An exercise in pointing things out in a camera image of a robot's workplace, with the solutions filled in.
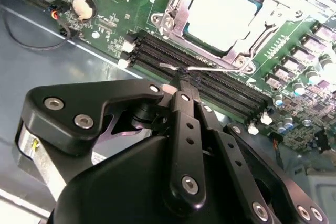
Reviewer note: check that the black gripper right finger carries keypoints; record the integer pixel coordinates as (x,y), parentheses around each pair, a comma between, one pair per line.
(236,153)

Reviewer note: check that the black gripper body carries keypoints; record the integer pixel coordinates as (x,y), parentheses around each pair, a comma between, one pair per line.
(126,182)

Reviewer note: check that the metal socket cover frame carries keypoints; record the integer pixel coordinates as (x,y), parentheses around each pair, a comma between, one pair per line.
(181,16)

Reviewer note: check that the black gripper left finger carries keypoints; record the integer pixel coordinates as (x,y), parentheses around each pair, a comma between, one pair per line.
(65,98)

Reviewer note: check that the silver square CPU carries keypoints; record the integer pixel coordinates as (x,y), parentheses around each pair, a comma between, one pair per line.
(223,16)

